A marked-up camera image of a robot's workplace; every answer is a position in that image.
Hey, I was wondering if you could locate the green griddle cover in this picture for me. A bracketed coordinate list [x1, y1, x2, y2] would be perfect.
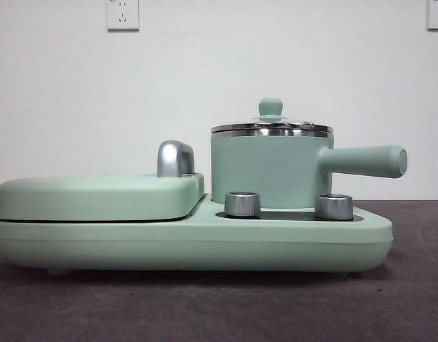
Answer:
[0, 172, 207, 222]

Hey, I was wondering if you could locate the glass lid with green knob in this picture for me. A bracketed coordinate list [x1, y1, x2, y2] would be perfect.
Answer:
[210, 98, 334, 133]

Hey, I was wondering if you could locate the green breakfast machine base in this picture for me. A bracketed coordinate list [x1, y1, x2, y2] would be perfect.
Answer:
[0, 194, 394, 277]

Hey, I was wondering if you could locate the black control panel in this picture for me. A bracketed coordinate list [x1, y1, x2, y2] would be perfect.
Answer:
[217, 209, 355, 221]

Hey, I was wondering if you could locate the green pot with handle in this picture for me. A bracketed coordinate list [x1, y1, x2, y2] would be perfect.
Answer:
[209, 128, 409, 210]

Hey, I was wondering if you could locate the silver control knob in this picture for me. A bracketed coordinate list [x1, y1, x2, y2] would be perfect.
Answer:
[314, 193, 353, 219]
[224, 191, 261, 217]

